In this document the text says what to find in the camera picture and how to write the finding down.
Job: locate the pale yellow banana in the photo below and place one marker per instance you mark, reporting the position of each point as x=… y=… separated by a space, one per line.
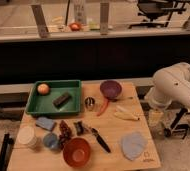
x=124 y=114

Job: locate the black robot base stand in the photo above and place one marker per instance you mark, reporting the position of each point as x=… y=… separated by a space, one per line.
x=181 y=124

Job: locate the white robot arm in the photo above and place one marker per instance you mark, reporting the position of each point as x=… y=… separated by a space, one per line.
x=170 y=84

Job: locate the small metal cup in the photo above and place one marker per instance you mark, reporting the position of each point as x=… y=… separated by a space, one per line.
x=89 y=103

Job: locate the small blue cup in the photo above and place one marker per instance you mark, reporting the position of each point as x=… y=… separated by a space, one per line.
x=50 y=141

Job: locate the purple bowl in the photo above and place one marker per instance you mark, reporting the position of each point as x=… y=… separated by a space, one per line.
x=110 y=89

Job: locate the red chili pepper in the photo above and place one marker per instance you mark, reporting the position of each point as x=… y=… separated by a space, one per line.
x=103 y=107

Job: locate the black rectangular block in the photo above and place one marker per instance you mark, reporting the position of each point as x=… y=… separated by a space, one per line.
x=61 y=99

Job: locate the small dark toy piece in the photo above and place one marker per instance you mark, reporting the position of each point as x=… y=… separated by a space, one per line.
x=79 y=128

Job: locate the orange apple in tray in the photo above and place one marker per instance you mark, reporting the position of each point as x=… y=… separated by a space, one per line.
x=43 y=89

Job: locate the dark red grape bunch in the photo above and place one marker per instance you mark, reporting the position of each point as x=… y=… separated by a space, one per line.
x=66 y=134

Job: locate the green plastic tray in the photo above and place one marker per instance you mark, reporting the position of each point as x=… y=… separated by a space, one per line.
x=44 y=105

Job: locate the blue sponge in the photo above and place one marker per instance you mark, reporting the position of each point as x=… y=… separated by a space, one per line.
x=45 y=123

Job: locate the red fruit on shelf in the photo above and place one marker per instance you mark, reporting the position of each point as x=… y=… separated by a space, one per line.
x=75 y=26

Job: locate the red orange bowl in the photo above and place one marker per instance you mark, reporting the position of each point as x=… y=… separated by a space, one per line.
x=76 y=152

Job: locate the light blue cloth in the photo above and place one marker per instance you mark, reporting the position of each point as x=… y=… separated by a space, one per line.
x=133 y=145

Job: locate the white lidded container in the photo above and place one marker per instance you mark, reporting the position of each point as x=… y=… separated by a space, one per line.
x=27 y=137

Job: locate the black office chair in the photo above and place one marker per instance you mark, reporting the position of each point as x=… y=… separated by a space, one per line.
x=153 y=9

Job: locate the black stand at left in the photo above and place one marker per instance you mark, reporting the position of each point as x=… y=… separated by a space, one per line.
x=7 y=140

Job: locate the black handled knife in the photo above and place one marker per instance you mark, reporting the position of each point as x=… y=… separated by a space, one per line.
x=100 y=140

